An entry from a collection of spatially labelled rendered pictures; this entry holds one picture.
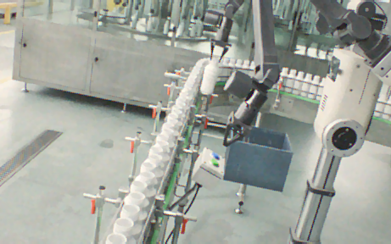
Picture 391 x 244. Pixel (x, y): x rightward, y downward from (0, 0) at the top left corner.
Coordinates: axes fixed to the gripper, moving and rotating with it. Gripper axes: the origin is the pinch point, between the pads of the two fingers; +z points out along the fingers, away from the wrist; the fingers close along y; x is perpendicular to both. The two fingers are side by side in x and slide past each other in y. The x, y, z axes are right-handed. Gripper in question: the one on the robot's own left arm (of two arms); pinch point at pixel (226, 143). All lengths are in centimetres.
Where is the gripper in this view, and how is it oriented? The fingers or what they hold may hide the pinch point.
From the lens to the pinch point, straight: 136.0
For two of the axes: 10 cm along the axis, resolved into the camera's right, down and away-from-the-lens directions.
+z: -5.2, 8.1, 2.9
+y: -0.8, 2.9, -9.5
